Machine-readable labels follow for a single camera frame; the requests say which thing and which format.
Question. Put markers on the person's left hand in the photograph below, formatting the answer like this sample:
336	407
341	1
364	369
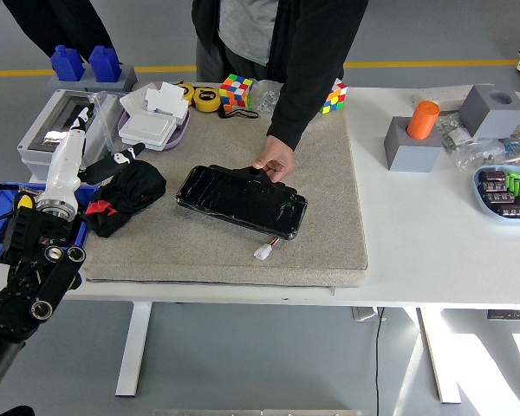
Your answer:
277	158

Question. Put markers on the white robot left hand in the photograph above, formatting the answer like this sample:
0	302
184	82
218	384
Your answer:
65	164

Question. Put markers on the black glossy panel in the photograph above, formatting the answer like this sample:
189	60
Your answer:
242	203

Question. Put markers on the black rag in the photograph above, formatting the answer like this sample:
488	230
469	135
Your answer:
134	186

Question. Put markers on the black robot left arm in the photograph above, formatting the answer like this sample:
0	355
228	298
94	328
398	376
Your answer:
30	268

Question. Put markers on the person's left forearm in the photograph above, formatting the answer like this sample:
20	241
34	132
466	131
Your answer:
299	104

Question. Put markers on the black table control panel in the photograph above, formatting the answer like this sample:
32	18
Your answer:
511	314

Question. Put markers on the yellow lemon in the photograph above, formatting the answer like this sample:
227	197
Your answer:
24	202

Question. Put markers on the clear plastic bag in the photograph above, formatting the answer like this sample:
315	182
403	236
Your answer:
106	123

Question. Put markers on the clear bag of screws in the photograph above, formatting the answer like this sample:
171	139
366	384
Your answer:
264	97

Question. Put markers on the colourful puzzle cube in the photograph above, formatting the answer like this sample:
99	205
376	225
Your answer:
236	91
334	99

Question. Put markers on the yellow tape measure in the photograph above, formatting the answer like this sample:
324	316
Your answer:
206	99
185	92

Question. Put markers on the purple tray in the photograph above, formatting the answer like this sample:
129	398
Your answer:
181	132

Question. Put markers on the blue plastic block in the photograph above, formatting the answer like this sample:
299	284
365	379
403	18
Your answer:
67	63
105	64

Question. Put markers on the grey block holder base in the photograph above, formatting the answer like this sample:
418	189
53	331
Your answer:
125	80

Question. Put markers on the grey-brown mat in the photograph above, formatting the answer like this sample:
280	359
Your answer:
242	264

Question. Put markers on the white cardboard pieces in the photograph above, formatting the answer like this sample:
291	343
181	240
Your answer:
164	99

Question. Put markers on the grey block with socket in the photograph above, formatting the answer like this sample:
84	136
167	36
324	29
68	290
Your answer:
411	156

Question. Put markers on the person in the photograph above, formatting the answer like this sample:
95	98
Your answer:
242	26
60	21

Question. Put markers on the orange cylinder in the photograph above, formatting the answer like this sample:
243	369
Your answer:
422	119

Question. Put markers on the grey under-table box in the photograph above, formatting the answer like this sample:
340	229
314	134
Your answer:
366	313

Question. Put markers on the clear bag of metal parts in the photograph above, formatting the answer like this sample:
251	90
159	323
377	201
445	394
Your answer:
476	156
455	134

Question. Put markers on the white table leg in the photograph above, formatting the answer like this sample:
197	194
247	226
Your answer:
440	355
132	346

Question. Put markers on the light blue bowl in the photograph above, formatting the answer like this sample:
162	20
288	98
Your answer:
485	212

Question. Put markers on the dark cylindrical capacitor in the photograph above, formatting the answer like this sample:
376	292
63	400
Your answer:
498	198
494	187
492	176
509	211

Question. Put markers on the grey block with round hole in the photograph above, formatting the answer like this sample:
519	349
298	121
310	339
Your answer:
489	115

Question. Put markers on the green battery cell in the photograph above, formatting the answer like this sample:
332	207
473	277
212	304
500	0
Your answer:
519	185
511	180

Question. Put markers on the clear bag of blue resistors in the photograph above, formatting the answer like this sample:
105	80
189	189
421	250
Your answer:
518	145

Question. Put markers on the grey electrical enclosure box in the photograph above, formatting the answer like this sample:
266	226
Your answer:
39	125

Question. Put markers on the white switch box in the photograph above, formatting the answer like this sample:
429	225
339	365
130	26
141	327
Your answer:
149	128

